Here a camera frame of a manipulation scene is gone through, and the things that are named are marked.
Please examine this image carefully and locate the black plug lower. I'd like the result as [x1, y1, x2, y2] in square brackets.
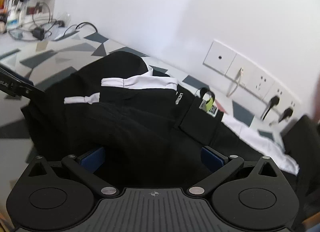
[278, 107, 293, 123]

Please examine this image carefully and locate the small grey charger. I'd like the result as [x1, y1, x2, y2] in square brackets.
[32, 27, 45, 40]

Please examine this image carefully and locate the black cable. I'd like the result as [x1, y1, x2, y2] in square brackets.
[7, 2, 98, 41]

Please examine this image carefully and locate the black and white jacket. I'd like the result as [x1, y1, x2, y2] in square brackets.
[22, 52, 299, 188]

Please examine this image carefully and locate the geometric patterned table cloth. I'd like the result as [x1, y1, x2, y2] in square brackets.
[0, 30, 288, 170]

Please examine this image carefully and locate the black plug upper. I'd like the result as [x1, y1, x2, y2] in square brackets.
[260, 95, 280, 120]

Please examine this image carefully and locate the black plug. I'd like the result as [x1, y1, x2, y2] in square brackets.
[278, 107, 293, 123]
[260, 95, 280, 120]

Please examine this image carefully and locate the clear cosmetics organizer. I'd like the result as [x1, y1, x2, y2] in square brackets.
[1, 0, 55, 33]

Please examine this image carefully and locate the white network cable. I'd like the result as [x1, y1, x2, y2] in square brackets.
[226, 67, 245, 97]

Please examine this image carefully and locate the white wall socket panel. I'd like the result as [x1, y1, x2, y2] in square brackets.
[203, 40, 301, 116]

